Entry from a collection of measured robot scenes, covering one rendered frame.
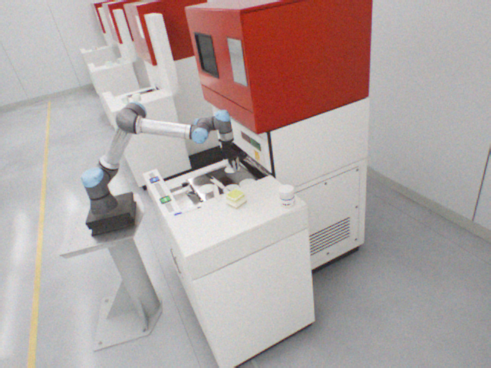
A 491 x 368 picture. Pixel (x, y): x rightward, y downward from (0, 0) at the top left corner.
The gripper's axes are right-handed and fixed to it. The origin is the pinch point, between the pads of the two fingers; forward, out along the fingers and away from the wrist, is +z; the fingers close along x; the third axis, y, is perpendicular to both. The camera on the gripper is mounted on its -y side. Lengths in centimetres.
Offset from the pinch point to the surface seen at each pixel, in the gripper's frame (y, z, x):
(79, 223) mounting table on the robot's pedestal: 76, 16, 63
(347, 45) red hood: -45, -54, -54
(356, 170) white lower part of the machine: -48, 25, -60
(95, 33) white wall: 698, -29, -389
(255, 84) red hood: -18, -49, -5
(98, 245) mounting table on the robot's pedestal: 47, 17, 69
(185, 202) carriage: 20.8, 10.8, 25.6
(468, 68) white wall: -95, -18, -135
